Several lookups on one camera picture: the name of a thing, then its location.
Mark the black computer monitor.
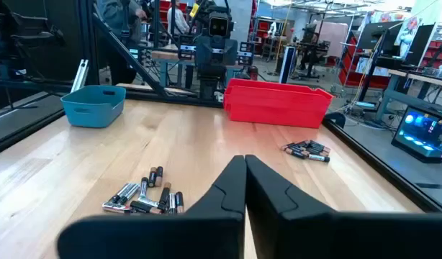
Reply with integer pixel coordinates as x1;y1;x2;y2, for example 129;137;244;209
356;20;404;51
404;23;437;68

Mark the red plastic bin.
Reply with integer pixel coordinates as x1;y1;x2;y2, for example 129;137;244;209
223;78;334;130

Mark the person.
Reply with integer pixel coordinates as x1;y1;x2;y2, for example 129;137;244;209
96;0;148;86
166;0;190;37

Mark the black equipment stand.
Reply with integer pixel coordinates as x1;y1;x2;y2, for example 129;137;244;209
294;21;332;81

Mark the black chair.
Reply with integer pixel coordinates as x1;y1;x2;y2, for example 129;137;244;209
0;0;67;82

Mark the black cable clamp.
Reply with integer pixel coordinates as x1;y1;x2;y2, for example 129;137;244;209
322;112;347;130

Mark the red storage shelf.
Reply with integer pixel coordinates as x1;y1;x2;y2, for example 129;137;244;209
248;19;279;55

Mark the wooden workbench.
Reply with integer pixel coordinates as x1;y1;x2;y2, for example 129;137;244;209
150;50;243;87

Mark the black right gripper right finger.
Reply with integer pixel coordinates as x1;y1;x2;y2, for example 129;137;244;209
245;154;442;259

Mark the black aluminium table frame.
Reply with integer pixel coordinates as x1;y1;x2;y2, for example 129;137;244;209
0;0;442;214

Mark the blue-lit computer case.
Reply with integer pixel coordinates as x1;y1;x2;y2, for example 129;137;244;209
391;105;442;165

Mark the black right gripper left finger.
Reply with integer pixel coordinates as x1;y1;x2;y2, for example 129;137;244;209
56;154;248;259

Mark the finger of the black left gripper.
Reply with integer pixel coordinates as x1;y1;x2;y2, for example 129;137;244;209
216;35;239;78
194;35;217;78

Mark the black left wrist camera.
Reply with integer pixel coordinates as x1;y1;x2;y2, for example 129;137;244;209
207;12;230;37

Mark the teal plastic bin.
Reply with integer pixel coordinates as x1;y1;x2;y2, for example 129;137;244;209
60;85;127;129

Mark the white and blue tower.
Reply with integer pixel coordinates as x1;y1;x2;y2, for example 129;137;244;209
277;45;297;85

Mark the silver aluminium extrusion bar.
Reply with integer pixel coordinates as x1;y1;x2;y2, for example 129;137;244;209
69;58;90;94

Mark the red storage cabinet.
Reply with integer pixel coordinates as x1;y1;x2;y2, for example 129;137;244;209
338;34;391;90

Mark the wooden desk with grey legs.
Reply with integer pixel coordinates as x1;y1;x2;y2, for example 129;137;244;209
374;68;442;123

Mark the colourful poster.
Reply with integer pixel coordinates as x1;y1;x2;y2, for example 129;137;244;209
393;16;423;58

